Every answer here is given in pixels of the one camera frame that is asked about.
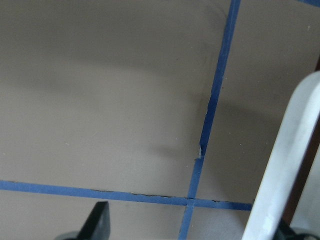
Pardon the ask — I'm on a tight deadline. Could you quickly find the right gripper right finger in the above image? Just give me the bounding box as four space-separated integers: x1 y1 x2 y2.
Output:
273 220 320 240

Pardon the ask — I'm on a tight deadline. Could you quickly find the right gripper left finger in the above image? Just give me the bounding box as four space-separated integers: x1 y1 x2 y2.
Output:
56 201 111 240

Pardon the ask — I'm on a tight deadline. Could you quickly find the wooden drawer white handle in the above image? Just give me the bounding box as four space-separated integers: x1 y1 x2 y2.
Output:
242 71 320 240

